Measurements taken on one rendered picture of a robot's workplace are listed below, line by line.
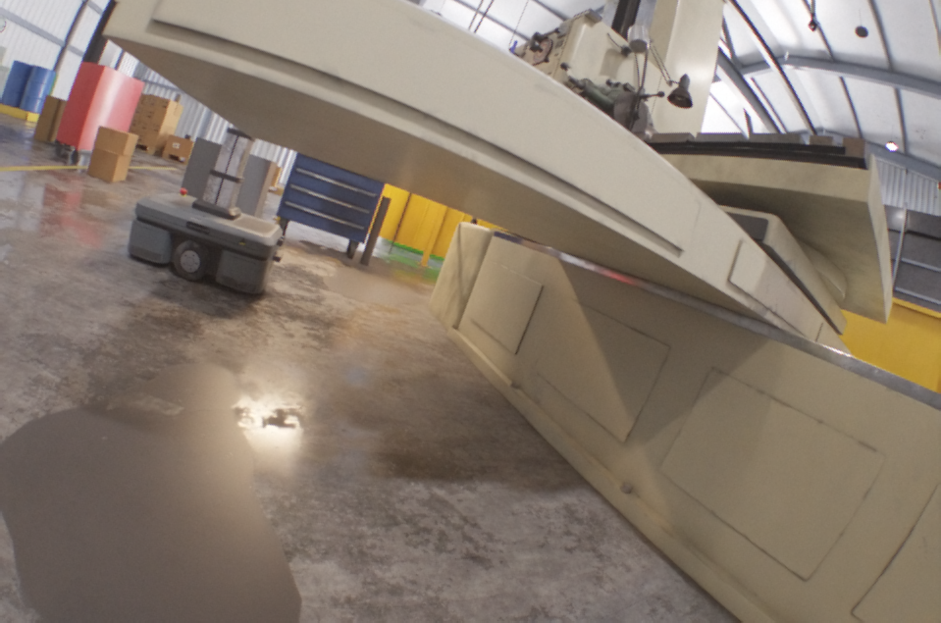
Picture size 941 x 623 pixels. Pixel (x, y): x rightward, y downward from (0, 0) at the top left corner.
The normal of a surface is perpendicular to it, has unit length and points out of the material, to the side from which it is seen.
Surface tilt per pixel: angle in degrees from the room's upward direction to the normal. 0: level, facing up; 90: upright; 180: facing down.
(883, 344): 90
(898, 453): 90
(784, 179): 90
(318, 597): 0
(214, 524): 0
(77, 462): 0
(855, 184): 90
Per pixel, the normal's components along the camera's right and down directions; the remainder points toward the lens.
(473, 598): 0.35, -0.93
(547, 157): 0.39, 0.23
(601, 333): -0.85, -0.27
